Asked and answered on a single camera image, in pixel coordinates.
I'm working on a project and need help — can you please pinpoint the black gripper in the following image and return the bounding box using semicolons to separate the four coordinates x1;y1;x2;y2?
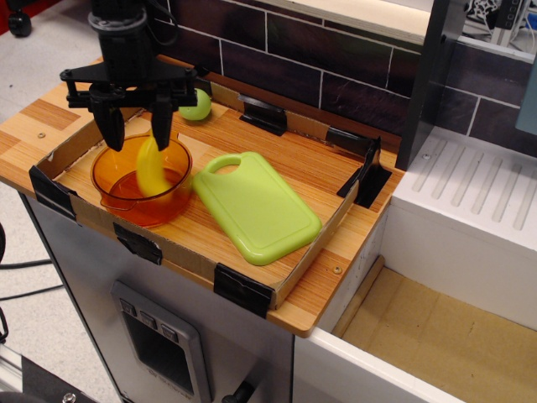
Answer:
60;25;197;151

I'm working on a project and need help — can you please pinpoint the yellow toy banana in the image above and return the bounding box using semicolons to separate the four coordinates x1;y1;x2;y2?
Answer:
136;134;172;197

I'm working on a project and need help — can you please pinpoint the orange transparent plastic pot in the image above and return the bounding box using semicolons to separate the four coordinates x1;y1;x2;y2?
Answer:
91;131;193;228

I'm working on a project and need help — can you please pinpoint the cardboard fence with black tape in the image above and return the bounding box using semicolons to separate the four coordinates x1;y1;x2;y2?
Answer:
29;73;402;333

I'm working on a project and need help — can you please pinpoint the green toy apple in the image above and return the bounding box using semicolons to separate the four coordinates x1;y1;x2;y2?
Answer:
179;89;211;121

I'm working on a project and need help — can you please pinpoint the black caster wheel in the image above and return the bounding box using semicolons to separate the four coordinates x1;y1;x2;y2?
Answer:
8;9;32;38

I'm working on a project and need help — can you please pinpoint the green plastic cutting board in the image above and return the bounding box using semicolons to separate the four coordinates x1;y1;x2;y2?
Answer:
193;152;322;266

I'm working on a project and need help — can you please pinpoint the grey toy oven front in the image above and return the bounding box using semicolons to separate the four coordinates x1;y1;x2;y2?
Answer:
23;197;294;402

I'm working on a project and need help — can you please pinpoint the white toy sink unit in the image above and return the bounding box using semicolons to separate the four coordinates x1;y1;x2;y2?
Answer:
292;128;536;402

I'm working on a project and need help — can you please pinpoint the black floor cable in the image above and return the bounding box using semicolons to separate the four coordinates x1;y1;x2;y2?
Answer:
0;258;64;301

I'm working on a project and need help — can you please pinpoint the dark vertical post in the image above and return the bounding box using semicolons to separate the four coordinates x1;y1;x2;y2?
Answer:
396;0;467;170

